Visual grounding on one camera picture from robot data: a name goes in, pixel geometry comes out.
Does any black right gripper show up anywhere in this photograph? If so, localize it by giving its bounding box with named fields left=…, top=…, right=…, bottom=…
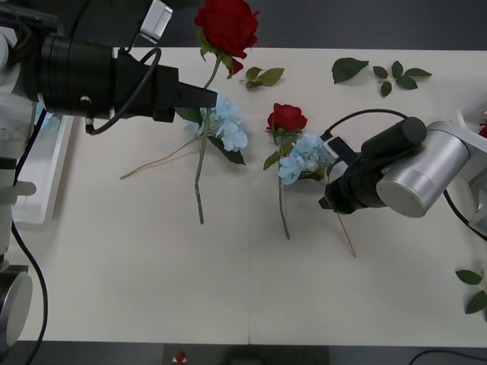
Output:
left=318, top=174, right=367, bottom=216

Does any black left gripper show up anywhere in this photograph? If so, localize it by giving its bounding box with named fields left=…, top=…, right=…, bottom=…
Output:
left=112, top=49, right=218, bottom=123

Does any red rose with side bud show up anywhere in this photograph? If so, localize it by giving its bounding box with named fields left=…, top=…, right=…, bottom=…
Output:
left=193, top=0, right=260, bottom=226

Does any yellow-green leaf twig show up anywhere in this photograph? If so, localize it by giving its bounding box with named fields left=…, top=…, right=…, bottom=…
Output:
left=238, top=66, right=285, bottom=90

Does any single large dark green leaf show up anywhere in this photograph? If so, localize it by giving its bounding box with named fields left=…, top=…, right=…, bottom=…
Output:
left=331, top=56, right=370, bottom=85

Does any dark green five-leaf twig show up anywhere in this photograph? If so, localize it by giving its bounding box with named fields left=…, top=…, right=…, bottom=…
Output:
left=372, top=59, right=433, bottom=98

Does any dark green two-leaf twig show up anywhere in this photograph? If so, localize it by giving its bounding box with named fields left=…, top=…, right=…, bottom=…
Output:
left=455, top=268, right=487, bottom=316

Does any shallow white box with ribs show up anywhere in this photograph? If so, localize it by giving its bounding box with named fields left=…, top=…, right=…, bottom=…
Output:
left=0, top=89, right=76, bottom=231

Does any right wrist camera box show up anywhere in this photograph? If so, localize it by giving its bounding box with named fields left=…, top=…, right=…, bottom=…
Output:
left=322, top=135, right=361, bottom=165

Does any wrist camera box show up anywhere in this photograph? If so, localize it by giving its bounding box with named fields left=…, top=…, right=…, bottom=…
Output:
left=322, top=135, right=361, bottom=165
left=138, top=0, right=174, bottom=43

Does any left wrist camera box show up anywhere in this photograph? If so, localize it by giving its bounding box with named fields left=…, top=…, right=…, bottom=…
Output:
left=138, top=0, right=174, bottom=43

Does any right wrist camera black cable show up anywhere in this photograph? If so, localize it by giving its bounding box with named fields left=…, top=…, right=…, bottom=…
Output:
left=321, top=108, right=410, bottom=141

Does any black floor cable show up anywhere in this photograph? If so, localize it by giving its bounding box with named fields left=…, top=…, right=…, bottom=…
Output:
left=409, top=348, right=487, bottom=365

